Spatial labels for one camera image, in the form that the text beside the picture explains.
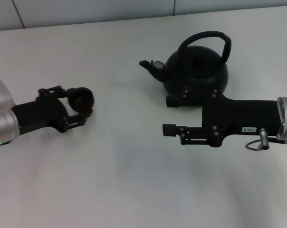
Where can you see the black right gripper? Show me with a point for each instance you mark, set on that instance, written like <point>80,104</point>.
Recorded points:
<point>241,116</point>

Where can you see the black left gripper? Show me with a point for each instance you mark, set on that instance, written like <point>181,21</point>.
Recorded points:
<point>41,114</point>

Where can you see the small dark brown teacup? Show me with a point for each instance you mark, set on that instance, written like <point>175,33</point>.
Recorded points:
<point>81,99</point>

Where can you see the black round teapot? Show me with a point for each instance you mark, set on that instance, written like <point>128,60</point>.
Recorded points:
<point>195,71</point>

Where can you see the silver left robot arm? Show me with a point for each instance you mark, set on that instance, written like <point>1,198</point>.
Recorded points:
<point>3,123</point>

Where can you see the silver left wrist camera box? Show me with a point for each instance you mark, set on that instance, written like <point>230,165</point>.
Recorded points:
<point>1,95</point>

